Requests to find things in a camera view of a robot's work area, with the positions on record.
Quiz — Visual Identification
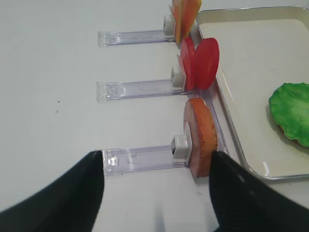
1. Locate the bun slice on left rack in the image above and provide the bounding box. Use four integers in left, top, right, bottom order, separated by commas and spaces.
183, 98, 218, 178

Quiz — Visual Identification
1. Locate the orange cheese slice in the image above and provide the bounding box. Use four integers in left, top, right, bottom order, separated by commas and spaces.
171, 0, 202, 44

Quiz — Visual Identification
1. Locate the green lettuce leaf on tray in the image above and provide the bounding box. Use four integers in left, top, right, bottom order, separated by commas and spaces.
268, 83, 309, 147

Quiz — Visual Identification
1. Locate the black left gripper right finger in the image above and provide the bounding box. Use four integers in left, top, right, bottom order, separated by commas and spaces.
209, 151, 309, 232

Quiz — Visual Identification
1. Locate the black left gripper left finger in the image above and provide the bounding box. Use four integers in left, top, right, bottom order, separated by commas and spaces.
0, 151, 104, 232

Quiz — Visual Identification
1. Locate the white pusher block middle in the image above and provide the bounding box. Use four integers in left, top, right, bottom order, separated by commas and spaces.
170, 65, 185, 88

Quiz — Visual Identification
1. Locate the clear acrylic left rack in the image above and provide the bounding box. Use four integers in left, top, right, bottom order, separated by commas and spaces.
96, 23, 229, 176

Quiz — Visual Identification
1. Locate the white pusher block far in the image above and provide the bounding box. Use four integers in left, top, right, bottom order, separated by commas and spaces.
163, 14, 175, 36

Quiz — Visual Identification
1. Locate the white metal tray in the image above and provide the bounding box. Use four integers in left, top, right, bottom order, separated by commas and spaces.
197, 6, 309, 180

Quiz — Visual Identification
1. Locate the red tomato slice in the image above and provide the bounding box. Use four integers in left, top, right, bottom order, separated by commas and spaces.
193, 38, 220, 90
180, 36, 196, 92

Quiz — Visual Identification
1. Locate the white pusher block near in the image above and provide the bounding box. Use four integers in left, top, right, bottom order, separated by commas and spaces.
171, 135, 189, 159

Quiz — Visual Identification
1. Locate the white pusher block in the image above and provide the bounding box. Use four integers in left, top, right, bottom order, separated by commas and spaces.
163, 14, 175, 36
171, 135, 189, 159
170, 65, 185, 88

